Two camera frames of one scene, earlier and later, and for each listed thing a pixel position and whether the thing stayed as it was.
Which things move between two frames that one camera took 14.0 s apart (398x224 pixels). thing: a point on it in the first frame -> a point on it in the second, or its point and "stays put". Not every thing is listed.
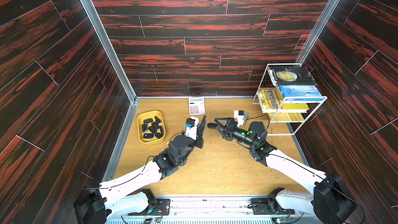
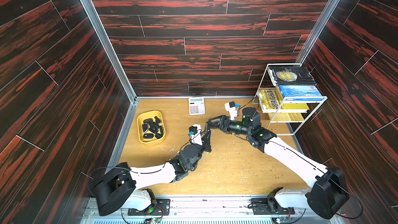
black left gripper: x=198 y=137 -> x=205 y=143
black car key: x=145 y=127 stays put
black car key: x=147 y=136 stays put
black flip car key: x=153 y=128 stays put
